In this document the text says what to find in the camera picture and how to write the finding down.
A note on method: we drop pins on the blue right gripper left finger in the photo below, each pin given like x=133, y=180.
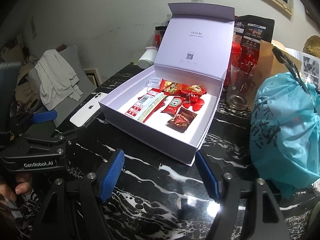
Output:
x=109, y=173

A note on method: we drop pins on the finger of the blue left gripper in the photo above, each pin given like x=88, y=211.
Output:
x=44, y=117

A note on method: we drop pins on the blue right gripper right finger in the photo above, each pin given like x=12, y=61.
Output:
x=210, y=173

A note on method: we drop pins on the brown chocolate packet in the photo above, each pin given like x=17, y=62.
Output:
x=182, y=120

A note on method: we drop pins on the long red seasoning packet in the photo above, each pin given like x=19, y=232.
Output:
x=146, y=105

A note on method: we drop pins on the red keychain ornament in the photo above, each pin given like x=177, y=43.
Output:
x=194, y=101

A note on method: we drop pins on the red ketchup packet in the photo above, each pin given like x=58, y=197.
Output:
x=174, y=105

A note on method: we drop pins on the clear plastic keychain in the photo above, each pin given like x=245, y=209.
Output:
x=153, y=83

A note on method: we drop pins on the red gold snack pack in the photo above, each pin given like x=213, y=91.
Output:
x=171, y=88

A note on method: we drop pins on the red cartoon snack pack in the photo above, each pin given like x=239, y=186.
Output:
x=194, y=89

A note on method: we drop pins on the person's left hand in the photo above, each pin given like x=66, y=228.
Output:
x=24, y=186

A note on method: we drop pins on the white cloth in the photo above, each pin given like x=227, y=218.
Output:
x=58, y=79

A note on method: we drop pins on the white smartphone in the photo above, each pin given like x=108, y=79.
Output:
x=87, y=110

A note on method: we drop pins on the grey chair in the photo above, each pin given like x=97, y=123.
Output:
x=68, y=105

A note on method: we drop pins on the white open gift box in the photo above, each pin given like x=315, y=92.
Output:
x=195, y=50

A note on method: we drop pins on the blue plastic bag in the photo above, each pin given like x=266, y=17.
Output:
x=284, y=138

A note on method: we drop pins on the clear drinking glass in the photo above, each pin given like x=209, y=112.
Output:
x=240, y=81

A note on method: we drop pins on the white plastic bottle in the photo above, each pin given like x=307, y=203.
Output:
x=148, y=58

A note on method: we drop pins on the brown paper bag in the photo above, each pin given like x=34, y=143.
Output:
x=267, y=66

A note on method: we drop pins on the red label jar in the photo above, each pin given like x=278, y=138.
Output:
x=159, y=33

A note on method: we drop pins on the black red tea pouch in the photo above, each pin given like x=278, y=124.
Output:
x=249, y=31

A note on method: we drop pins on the woven straw hat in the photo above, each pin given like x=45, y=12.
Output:
x=312, y=46

